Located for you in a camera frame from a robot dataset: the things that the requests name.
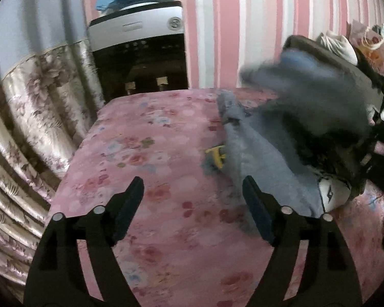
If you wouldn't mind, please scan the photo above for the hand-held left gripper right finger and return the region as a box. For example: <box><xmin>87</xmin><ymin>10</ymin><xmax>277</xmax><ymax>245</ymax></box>
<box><xmin>242</xmin><ymin>175</ymin><xmax>364</xmax><ymax>307</ymax></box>

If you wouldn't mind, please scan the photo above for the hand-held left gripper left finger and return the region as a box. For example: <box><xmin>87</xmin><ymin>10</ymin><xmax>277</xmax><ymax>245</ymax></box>
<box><xmin>24</xmin><ymin>176</ymin><xmax>145</xmax><ymax>307</ymax></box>

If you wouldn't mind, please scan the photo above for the blue-grey sweatshirt yellow print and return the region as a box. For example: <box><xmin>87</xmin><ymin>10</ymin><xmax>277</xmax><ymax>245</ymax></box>
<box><xmin>201</xmin><ymin>47</ymin><xmax>373</xmax><ymax>223</ymax></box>

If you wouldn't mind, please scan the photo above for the pink floral bedsheet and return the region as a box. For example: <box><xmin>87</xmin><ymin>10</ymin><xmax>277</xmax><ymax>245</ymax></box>
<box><xmin>45</xmin><ymin>87</ymin><xmax>384</xmax><ymax>307</ymax></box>

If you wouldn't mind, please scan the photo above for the colourful printed cloth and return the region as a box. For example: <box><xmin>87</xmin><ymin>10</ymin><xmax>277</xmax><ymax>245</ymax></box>
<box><xmin>347</xmin><ymin>21</ymin><xmax>384</xmax><ymax>82</ymax></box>

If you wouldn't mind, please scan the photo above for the white fluffy cloth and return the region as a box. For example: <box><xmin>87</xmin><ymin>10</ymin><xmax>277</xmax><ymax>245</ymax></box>
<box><xmin>318</xmin><ymin>30</ymin><xmax>358</xmax><ymax>66</ymax></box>

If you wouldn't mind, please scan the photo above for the floral curtain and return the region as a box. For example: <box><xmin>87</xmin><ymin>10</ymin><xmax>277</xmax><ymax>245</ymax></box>
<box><xmin>0</xmin><ymin>38</ymin><xmax>106</xmax><ymax>287</ymax></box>

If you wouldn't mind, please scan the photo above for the water dispenser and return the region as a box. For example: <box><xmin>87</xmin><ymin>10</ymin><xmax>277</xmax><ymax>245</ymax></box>
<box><xmin>86</xmin><ymin>1</ymin><xmax>190</xmax><ymax>103</ymax></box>

